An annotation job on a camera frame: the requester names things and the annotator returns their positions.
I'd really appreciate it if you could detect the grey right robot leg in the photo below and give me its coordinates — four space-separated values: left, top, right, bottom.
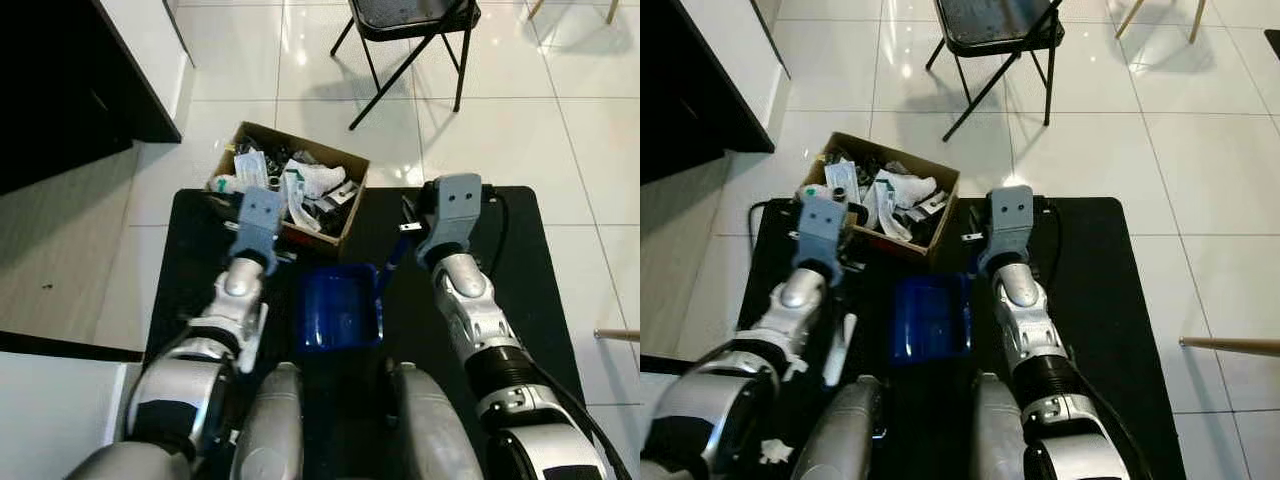
972 372 1041 480
390 362 486 480

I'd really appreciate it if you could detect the blue long-handled dustpan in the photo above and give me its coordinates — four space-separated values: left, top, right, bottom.
295 235 411 353
888 255 986 366

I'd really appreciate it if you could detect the brown cardboard box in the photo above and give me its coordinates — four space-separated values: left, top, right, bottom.
207 121 371 261
797 131 961 263

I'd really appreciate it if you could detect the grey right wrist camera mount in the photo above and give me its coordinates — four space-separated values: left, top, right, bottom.
415 174 484 263
978 185 1036 271

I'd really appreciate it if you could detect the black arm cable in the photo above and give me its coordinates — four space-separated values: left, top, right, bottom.
1035 200 1063 291
483 188 511 283
745 198 804 251

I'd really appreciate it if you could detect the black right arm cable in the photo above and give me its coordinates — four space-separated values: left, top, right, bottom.
1035 200 1063 291
483 188 511 283

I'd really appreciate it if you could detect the clear plastic packet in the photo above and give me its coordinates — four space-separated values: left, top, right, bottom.
232 150 271 191
822 160 863 201

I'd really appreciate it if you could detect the white green-striped packet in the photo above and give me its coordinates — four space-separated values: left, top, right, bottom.
872 178 913 241
280 170 321 233

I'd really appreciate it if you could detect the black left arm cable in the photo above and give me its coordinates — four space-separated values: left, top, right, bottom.
745 198 804 251

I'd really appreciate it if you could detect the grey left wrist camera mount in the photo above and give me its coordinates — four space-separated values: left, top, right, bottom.
228 185 288 263
795 193 851 273

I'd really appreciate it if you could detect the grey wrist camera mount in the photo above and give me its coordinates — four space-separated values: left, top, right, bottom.
415 174 484 263
228 185 288 263
978 185 1036 271
795 193 851 273

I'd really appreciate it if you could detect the white chair with wooden legs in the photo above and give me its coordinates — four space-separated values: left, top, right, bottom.
1115 0 1206 46
527 0 621 26

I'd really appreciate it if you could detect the large black floor mat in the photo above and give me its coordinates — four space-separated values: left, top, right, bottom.
145 185 586 480
735 197 1186 480

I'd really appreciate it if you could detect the black folding chair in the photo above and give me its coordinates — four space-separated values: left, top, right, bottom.
925 0 1066 143
330 0 482 131

